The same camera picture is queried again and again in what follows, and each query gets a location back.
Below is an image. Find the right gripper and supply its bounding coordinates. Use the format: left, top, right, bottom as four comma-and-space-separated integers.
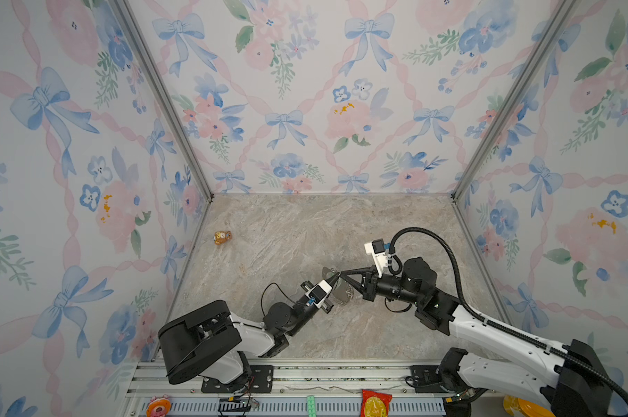
341, 264, 422, 309

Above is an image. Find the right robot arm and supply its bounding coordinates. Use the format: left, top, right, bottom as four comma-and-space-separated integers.
339, 258, 613, 416

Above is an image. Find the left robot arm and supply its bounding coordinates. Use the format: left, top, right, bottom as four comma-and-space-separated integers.
158, 272, 339, 393

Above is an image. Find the small brown bear toy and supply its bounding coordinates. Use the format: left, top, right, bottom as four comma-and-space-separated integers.
213, 230, 232, 245

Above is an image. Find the green toy brick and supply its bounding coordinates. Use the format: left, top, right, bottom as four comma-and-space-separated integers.
307, 395, 317, 417

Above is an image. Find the red yellow snack packet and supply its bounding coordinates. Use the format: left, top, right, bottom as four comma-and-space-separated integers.
360, 389, 392, 417

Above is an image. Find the yellow lidded container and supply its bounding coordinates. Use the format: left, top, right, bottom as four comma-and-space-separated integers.
503, 395, 555, 417

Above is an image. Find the pink orange round toy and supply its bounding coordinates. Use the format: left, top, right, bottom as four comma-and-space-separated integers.
146, 395, 172, 417

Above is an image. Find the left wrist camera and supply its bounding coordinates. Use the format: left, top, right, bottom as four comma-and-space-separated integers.
305, 280, 332, 309

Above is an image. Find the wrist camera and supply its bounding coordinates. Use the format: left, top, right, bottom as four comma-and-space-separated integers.
305, 280, 332, 309
364, 239, 402, 278

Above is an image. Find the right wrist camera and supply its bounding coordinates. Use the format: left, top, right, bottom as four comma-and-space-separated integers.
364, 239, 402, 278

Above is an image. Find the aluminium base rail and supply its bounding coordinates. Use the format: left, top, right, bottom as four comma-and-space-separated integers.
120, 358, 570, 417

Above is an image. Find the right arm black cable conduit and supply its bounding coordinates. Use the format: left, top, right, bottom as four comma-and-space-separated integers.
388, 226, 628, 417

